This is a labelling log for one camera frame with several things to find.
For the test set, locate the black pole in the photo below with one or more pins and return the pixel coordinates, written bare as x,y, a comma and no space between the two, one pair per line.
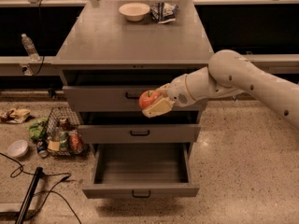
29,196

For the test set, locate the green can in basket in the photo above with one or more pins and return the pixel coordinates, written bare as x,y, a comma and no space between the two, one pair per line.
63,140

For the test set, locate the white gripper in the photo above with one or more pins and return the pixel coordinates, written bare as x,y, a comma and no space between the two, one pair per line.
177,91

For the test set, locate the green chip bag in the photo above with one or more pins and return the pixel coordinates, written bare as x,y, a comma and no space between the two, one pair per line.
37,128

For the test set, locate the grey drawer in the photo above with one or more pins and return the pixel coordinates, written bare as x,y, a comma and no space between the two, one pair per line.
155,133
104,98
143,171

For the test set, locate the crumpled brown snack bag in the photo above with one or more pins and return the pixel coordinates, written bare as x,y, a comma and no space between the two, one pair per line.
15,115

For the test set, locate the clear plastic water bottle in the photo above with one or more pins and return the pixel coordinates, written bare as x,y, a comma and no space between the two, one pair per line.
30,48

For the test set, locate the white bowl on floor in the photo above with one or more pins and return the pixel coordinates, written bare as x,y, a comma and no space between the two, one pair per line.
18,149

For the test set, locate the grey middle drawer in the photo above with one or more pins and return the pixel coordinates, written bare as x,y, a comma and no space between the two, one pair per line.
155,133

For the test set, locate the crumpled dark patterned cloth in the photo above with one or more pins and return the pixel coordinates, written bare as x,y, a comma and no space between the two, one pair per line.
163,12

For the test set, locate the grey drawer cabinet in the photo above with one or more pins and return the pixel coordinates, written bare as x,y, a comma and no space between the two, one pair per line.
105,49

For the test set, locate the white ceramic bowl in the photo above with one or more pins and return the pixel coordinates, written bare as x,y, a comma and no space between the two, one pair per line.
134,11

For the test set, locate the soda can on floor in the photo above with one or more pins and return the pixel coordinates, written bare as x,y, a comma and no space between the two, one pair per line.
42,148

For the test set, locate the red can in basket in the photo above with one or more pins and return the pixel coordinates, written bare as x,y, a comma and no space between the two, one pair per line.
75,141

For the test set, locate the wire mesh basket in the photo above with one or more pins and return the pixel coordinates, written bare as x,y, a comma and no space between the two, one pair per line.
62,119

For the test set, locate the grey top drawer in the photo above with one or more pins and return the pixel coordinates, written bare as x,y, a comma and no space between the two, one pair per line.
104,98

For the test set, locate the red apple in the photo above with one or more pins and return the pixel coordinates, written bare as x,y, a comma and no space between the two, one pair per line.
147,98

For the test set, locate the grey bottom drawer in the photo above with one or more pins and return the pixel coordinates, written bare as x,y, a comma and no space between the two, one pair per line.
143,171

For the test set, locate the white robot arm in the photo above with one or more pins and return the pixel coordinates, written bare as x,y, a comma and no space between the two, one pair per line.
228,73

